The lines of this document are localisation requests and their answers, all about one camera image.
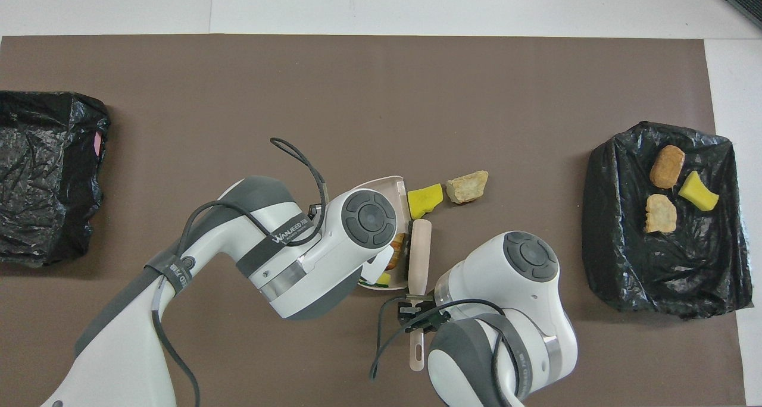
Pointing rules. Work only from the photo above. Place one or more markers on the small striped croissant piece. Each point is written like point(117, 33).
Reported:
point(397, 252)

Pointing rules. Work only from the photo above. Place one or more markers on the oval brown bread roll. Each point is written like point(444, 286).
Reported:
point(667, 166)

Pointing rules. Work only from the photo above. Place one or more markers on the pale angular bread chunk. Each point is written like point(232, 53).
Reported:
point(467, 187)

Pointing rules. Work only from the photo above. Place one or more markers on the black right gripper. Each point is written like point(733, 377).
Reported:
point(437, 321)

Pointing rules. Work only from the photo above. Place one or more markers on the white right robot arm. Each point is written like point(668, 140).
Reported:
point(512, 288)

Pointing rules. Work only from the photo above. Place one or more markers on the beige hand brush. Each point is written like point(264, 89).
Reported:
point(419, 252)

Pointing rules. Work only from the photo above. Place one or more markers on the beige plastic dustpan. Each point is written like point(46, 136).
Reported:
point(393, 187)

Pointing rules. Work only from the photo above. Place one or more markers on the yellow sponge block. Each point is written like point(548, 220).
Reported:
point(425, 200)
point(384, 279)

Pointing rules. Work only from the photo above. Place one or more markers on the curved yellow sponge piece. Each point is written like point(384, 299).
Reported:
point(698, 191)

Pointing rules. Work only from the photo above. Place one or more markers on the striped croissant bread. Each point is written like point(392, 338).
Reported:
point(661, 213)

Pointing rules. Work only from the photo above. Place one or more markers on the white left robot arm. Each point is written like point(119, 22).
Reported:
point(309, 258)

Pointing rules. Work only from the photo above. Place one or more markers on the brown table mat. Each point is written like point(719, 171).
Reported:
point(357, 74)

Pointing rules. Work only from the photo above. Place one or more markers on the black bag-lined bin pink mark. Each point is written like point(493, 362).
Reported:
point(41, 175)

